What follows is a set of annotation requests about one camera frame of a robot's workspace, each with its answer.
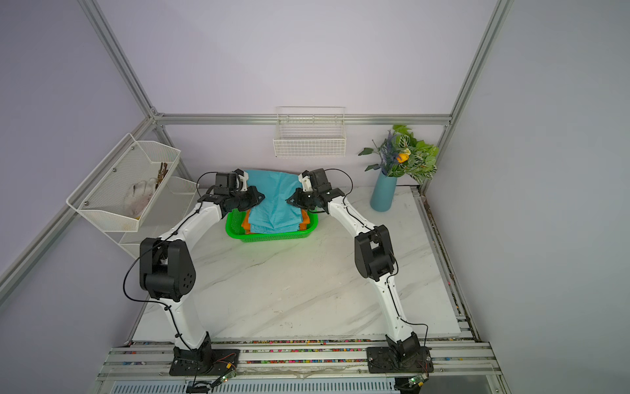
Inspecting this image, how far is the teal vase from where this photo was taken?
1.01m

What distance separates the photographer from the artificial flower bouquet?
33.8 inches

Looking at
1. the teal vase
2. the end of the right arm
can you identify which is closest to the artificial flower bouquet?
the teal vase

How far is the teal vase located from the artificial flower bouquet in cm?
5

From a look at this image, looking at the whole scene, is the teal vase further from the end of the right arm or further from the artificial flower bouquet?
the end of the right arm
